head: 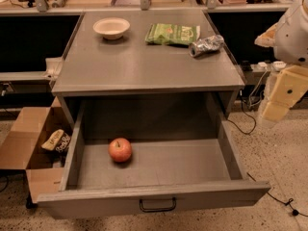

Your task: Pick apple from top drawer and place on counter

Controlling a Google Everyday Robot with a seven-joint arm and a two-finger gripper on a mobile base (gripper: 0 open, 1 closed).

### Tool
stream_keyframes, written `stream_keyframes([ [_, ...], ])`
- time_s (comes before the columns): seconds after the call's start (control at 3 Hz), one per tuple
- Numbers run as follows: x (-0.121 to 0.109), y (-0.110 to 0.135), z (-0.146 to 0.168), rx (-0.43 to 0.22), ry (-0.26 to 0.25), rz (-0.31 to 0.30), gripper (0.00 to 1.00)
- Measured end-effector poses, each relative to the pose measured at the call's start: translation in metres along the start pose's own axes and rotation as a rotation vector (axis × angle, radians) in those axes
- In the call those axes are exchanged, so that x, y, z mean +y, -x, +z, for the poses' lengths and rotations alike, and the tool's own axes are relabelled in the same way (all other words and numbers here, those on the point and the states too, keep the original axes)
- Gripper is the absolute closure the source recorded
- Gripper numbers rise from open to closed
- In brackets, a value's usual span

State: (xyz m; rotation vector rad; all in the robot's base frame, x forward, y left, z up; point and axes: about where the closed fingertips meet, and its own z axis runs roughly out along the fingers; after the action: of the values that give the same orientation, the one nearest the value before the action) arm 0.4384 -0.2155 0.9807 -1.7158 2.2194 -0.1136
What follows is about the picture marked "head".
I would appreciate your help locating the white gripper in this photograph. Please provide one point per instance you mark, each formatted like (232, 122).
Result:
(293, 38)

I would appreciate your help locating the red apple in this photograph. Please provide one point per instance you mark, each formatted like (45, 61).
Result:
(120, 150)

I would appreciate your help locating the grey cabinet counter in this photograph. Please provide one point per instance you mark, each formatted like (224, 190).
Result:
(95, 67)

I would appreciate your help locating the white power strip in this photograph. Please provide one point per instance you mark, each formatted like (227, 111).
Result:
(274, 66)

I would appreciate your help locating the crushed silver can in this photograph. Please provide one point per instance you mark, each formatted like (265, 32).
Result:
(206, 45)

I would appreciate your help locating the green chip bag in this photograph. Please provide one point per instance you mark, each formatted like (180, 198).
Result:
(172, 34)

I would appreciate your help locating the white paper bowl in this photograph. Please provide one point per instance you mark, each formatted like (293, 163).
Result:
(111, 28)

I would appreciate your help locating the snack bag in box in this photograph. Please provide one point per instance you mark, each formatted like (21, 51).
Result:
(58, 141)

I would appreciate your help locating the brown cardboard box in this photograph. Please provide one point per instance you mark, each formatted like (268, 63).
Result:
(21, 149)

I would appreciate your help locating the black drawer handle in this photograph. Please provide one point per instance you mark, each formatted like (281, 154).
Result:
(157, 205)

